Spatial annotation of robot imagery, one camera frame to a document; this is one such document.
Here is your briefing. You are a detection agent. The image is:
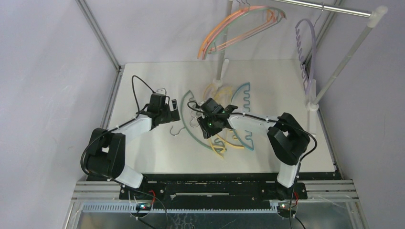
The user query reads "teal plastic hanger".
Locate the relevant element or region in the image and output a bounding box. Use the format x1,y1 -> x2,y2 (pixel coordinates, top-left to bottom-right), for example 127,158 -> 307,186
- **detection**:
231,82 -> 255,151

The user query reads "light green plastic hanger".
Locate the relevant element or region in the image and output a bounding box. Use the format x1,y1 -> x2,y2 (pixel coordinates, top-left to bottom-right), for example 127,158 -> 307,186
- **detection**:
205,6 -> 288,55

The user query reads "purple plastic hanger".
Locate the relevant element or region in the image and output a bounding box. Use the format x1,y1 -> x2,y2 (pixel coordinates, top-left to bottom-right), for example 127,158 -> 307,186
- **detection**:
295,13 -> 322,95

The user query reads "orange plastic hanger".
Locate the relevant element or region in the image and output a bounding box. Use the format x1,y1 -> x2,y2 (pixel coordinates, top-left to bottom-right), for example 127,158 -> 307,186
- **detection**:
197,5 -> 279,60

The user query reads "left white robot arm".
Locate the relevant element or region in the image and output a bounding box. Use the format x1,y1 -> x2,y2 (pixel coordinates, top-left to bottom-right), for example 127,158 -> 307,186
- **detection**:
80,93 -> 181,199

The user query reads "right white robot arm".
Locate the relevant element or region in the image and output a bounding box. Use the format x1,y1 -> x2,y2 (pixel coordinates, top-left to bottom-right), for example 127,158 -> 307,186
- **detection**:
187,98 -> 317,198

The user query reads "dark green plastic hanger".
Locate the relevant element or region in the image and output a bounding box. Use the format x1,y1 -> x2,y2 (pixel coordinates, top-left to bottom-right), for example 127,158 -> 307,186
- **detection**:
169,90 -> 226,150

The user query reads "pale yellow plastic hanger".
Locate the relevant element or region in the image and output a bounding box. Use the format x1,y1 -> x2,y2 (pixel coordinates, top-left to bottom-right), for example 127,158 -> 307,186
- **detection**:
202,83 -> 220,101

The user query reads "left small circuit board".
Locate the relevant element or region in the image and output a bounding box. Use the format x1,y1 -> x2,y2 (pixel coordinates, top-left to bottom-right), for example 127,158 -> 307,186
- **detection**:
135,203 -> 152,212

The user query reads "small circuit board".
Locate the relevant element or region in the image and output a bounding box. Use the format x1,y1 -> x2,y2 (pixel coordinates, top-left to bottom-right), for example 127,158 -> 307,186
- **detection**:
135,203 -> 152,212
277,204 -> 291,212

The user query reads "right small circuit board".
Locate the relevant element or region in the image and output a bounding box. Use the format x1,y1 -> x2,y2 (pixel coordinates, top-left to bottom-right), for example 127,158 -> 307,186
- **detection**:
277,204 -> 291,212

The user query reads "chrome clothes rack bar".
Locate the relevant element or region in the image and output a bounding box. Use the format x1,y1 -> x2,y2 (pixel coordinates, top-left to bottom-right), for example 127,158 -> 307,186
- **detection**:
275,0 -> 372,18

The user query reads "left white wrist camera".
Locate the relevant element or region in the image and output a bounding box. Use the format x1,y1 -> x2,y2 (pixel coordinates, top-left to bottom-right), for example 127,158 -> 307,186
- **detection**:
155,88 -> 167,95

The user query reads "white clothes rack left post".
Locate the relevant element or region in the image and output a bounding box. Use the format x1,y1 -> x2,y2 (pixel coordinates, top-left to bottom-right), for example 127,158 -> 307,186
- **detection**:
213,0 -> 233,90

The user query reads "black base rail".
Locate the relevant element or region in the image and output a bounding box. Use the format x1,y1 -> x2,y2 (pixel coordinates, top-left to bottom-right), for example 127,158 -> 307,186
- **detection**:
75,173 -> 343,210

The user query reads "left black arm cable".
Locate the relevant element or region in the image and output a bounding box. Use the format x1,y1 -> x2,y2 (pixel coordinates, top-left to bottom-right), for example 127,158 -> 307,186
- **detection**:
80,75 -> 156,177

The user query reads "left aluminium frame profile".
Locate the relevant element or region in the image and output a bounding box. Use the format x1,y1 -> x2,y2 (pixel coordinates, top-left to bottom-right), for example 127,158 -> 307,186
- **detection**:
63,0 -> 123,229

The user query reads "aluminium frame profile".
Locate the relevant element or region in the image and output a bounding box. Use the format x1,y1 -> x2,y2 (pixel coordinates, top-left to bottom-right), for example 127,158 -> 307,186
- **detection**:
63,0 -> 123,229
314,0 -> 369,229

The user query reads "white slotted cable duct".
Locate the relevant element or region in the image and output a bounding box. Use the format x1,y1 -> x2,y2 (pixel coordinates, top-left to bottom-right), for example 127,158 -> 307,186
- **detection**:
82,201 -> 279,214

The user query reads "right aluminium frame profile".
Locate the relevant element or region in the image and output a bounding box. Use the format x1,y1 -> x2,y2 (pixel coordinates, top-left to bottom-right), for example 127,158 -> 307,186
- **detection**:
314,0 -> 369,229

